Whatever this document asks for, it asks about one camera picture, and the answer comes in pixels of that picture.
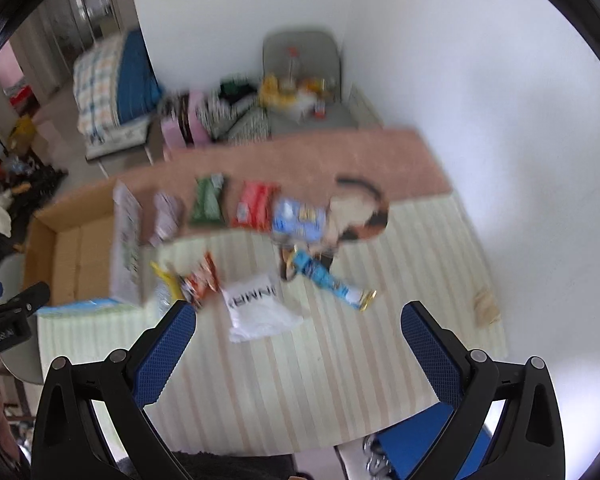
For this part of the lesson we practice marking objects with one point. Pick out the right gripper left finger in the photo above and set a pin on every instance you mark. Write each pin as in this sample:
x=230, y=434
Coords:
x=132, y=379

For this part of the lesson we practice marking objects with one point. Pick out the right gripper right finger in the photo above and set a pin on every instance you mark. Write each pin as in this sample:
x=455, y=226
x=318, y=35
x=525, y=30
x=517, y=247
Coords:
x=464, y=379

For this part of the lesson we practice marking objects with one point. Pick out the orange snack bag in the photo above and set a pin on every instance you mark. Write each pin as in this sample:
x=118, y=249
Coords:
x=202, y=282

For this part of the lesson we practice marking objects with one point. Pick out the white pillow pack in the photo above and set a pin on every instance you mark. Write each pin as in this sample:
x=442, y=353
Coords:
x=257, y=308

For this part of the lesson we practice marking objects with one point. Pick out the lilac soft cloth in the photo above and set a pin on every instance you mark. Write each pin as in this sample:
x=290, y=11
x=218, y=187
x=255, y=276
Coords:
x=168, y=217

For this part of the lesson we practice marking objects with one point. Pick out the green snack bag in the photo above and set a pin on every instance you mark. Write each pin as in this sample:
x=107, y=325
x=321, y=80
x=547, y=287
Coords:
x=208, y=204

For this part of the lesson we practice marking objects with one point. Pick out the blue cartoon snack bag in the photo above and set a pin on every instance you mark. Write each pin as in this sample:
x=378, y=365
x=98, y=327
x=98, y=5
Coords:
x=298, y=221

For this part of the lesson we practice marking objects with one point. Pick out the yellow snack bag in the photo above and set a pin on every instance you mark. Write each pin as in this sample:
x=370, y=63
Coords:
x=168, y=287

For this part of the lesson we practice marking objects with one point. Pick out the cardboard box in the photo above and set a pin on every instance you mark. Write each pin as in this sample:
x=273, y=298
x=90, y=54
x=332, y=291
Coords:
x=86, y=248

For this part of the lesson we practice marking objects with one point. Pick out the light blue candy bag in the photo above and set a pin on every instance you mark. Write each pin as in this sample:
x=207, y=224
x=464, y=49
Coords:
x=298, y=261

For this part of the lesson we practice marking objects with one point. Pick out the red snack bag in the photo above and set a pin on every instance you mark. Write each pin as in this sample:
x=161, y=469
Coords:
x=254, y=207

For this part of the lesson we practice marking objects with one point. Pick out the pink table mat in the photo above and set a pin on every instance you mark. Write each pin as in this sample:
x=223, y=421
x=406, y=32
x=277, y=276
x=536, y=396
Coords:
x=305, y=165

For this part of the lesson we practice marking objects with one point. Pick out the plaid and blue bedding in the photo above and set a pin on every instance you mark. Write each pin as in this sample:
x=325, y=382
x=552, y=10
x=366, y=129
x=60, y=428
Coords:
x=117, y=95

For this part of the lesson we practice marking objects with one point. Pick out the zebra pattern bag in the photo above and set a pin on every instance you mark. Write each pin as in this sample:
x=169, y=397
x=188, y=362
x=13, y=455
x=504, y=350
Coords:
x=243, y=122

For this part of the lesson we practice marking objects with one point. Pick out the grey chair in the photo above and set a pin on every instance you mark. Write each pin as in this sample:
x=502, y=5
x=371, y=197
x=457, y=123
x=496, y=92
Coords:
x=306, y=64

